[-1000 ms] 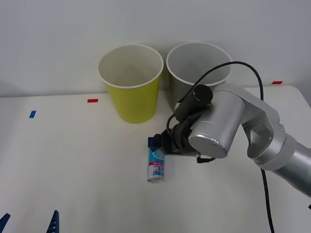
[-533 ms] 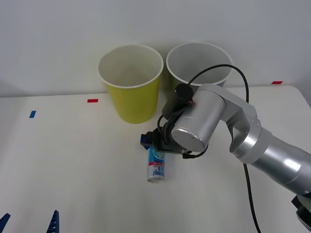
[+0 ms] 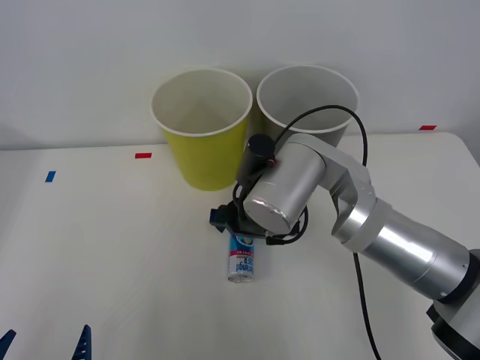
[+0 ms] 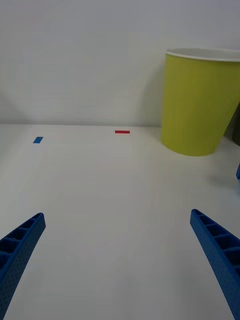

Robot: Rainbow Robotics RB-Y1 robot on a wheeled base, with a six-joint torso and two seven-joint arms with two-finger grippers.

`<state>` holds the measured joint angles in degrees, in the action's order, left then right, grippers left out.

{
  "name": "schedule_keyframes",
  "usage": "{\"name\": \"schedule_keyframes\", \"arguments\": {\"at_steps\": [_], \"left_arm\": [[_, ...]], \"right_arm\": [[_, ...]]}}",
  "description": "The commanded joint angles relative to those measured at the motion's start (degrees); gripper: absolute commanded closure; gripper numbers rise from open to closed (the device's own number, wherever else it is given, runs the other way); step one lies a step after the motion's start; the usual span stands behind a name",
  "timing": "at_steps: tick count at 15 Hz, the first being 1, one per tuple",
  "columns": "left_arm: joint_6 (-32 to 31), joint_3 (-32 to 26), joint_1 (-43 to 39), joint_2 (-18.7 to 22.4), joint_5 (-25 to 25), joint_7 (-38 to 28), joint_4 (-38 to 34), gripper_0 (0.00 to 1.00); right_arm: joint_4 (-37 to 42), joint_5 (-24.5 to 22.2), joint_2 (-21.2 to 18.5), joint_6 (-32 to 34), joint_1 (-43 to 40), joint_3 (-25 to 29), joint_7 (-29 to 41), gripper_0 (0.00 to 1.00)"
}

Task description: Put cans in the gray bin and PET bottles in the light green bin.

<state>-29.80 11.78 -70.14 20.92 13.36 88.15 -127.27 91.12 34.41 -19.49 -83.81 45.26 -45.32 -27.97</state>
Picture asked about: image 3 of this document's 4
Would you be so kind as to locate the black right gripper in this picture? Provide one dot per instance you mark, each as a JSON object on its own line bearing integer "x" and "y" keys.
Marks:
{"x": 232, "y": 219}

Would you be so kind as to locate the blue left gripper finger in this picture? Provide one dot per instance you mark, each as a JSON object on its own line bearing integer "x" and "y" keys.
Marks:
{"x": 5, "y": 342}
{"x": 83, "y": 345}

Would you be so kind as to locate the blue and white drink can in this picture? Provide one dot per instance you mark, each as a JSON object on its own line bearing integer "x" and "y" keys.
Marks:
{"x": 241, "y": 262}

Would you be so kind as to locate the silver and black right arm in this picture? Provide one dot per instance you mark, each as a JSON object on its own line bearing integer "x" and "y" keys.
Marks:
{"x": 393, "y": 232}

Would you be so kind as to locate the grey plastic bin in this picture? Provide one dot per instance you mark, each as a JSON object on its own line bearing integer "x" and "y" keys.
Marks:
{"x": 300, "y": 101}

